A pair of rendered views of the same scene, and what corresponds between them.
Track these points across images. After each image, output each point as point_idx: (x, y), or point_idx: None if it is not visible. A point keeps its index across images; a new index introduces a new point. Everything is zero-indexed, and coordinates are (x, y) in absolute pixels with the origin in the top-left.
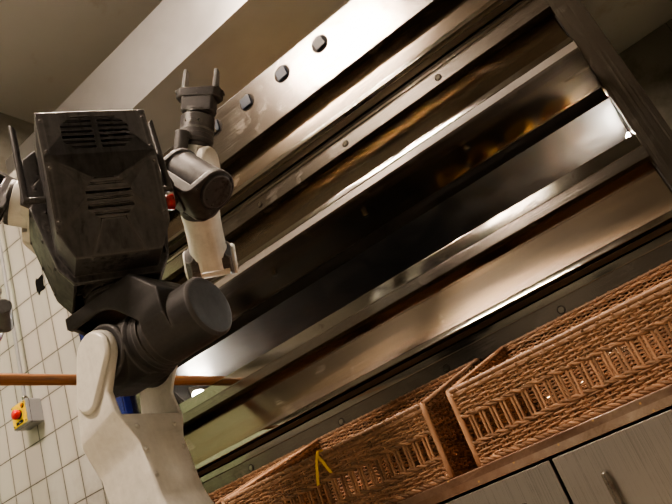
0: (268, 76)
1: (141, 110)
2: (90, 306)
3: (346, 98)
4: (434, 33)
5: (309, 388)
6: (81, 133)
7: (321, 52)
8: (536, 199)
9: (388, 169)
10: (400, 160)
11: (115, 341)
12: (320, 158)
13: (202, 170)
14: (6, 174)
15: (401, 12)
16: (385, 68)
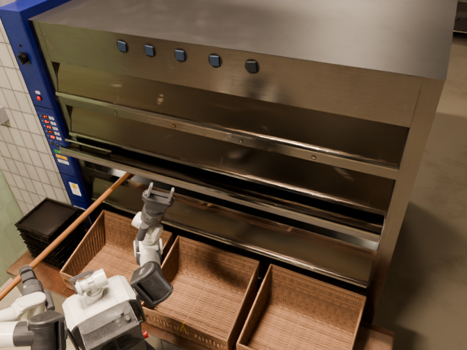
0: (203, 52)
1: (138, 325)
2: None
3: (254, 118)
4: (328, 134)
5: (179, 214)
6: (110, 348)
7: (250, 73)
8: (320, 237)
9: (256, 206)
10: (265, 208)
11: None
12: (222, 135)
13: (160, 296)
14: (58, 318)
15: (318, 101)
16: (287, 124)
